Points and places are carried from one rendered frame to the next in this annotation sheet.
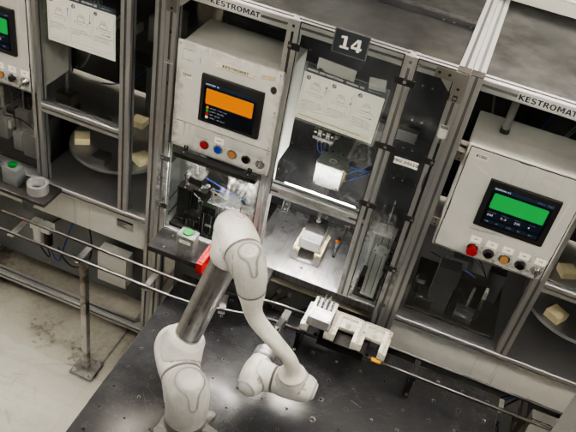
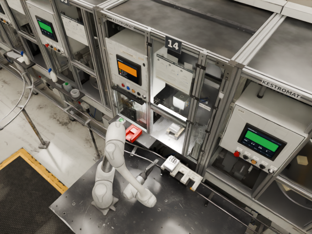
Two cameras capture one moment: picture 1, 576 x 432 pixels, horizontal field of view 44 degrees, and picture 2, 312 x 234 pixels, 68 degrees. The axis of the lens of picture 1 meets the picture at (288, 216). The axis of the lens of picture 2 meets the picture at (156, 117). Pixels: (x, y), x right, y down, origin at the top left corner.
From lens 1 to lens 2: 1.16 m
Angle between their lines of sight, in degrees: 19
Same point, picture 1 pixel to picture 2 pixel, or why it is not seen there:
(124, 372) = (89, 174)
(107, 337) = not seen: hidden behind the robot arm
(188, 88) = (113, 60)
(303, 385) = (147, 201)
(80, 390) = not seen: hidden behind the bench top
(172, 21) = (101, 29)
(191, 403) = (99, 199)
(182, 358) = (102, 178)
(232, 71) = (126, 54)
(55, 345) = (91, 147)
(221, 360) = not seen: hidden behind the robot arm
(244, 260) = (107, 152)
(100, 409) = (75, 189)
